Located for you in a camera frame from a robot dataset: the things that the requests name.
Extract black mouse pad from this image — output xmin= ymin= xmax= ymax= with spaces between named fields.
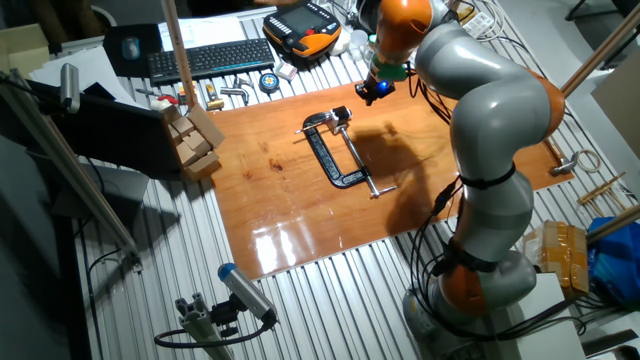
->
xmin=102 ymin=23 xmax=164 ymax=79

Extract short aluminium profile mount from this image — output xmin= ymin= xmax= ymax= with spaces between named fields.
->
xmin=174 ymin=292 xmax=236 ymax=360

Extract beige flat panel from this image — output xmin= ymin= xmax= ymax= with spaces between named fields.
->
xmin=591 ymin=59 xmax=640 ymax=174

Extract black iron C-clamp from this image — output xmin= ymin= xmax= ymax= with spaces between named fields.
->
xmin=302 ymin=110 xmax=398 ymax=199

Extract wooden handled hammer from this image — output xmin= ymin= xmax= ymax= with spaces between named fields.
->
xmin=543 ymin=137 xmax=581 ymax=177

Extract silver camera blue tip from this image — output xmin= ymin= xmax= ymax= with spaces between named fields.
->
xmin=217 ymin=262 xmax=279 ymax=326

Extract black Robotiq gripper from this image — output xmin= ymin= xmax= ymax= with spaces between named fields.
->
xmin=354 ymin=75 xmax=397 ymax=106

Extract orange wooden board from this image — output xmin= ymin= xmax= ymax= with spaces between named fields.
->
xmin=206 ymin=74 xmax=575 ymax=281

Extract blank white paper stack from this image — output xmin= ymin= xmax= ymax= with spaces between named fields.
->
xmin=28 ymin=45 xmax=146 ymax=109

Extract beige rope ring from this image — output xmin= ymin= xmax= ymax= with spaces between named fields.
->
xmin=574 ymin=148 xmax=603 ymax=175

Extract white power strip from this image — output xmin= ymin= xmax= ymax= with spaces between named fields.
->
xmin=462 ymin=9 xmax=496 ymax=41

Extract black flat monitor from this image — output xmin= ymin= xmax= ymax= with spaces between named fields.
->
xmin=27 ymin=79 xmax=182 ymax=180

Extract black blue tape measure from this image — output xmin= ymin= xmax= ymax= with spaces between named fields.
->
xmin=258 ymin=72 xmax=281 ymax=95

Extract black camera cable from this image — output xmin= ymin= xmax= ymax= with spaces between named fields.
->
xmin=153 ymin=319 xmax=279 ymax=350

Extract taped brown cardboard package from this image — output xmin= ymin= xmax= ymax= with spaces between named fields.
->
xmin=529 ymin=219 xmax=591 ymax=296

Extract grey computer mouse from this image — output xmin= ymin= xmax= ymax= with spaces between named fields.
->
xmin=121 ymin=36 xmax=142 ymax=62

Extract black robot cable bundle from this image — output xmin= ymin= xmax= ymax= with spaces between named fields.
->
xmin=407 ymin=64 xmax=586 ymax=346

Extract red handled hand tool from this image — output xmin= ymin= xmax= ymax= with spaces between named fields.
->
xmin=135 ymin=88 xmax=180 ymax=106

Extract blue plastic bag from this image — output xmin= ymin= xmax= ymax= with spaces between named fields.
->
xmin=587 ymin=215 xmax=640 ymax=306

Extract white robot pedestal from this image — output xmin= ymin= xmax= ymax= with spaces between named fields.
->
xmin=499 ymin=272 xmax=589 ymax=360

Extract black cable adapter blue light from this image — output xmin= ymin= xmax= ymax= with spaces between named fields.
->
xmin=432 ymin=177 xmax=459 ymax=217

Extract white printed paper sheets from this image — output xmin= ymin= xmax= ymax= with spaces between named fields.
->
xmin=157 ymin=16 xmax=249 ymax=52

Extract small white pink card pack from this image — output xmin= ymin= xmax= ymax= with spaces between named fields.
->
xmin=274 ymin=61 xmax=299 ymax=82

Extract chrome pipe fitting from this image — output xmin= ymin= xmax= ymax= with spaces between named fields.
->
xmin=219 ymin=74 xmax=255 ymax=106

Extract brass metal fitting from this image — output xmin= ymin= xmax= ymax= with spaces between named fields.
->
xmin=204 ymin=83 xmax=226 ymax=111

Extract silver depth camera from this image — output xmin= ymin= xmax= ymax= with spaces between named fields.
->
xmin=59 ymin=62 xmax=82 ymax=115

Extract black computer keyboard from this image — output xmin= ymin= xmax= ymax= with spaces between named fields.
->
xmin=147 ymin=37 xmax=276 ymax=86

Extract orange black teach pendant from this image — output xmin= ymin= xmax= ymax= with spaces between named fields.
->
xmin=262 ymin=0 xmax=344 ymax=59

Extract long aluminium frame bar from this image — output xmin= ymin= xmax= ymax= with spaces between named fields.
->
xmin=0 ymin=69 xmax=144 ymax=271

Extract wooden sticks frame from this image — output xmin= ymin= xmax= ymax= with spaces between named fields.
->
xmin=577 ymin=171 xmax=629 ymax=217

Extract glass jar white lid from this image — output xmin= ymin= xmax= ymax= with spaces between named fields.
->
xmin=349 ymin=28 xmax=370 ymax=51

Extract plain cardboard box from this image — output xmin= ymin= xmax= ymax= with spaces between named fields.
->
xmin=0 ymin=23 xmax=51 ymax=76

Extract green wrist adapter ring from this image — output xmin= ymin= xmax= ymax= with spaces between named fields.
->
xmin=370 ymin=58 xmax=409 ymax=84

